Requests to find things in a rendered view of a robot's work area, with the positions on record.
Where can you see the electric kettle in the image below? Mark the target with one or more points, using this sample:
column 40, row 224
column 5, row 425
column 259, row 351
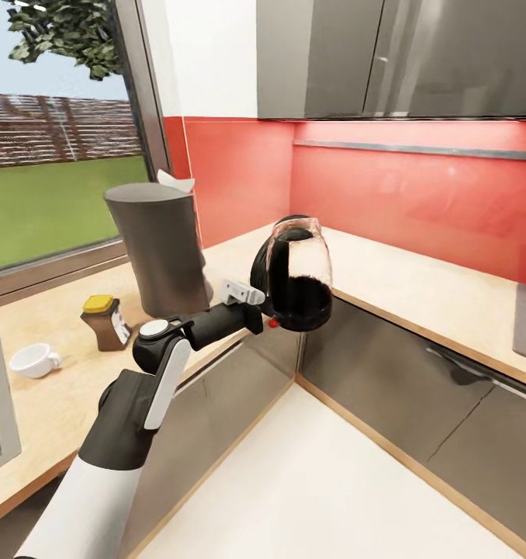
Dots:
column 295, row 264

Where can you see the countertop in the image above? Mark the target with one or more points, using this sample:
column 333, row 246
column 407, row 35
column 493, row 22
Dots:
column 459, row 307
column 55, row 412

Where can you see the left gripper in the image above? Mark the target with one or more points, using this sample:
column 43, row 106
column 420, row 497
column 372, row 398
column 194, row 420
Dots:
column 230, row 318

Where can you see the bottle of coffee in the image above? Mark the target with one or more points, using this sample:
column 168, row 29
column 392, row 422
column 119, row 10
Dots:
column 103, row 315

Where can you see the paper coffee filter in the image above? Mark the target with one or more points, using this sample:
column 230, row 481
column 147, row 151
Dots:
column 184, row 185

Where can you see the coffee cup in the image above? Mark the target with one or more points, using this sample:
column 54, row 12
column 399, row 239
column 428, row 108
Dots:
column 35, row 360

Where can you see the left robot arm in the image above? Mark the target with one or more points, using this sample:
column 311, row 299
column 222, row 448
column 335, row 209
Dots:
column 87, row 516

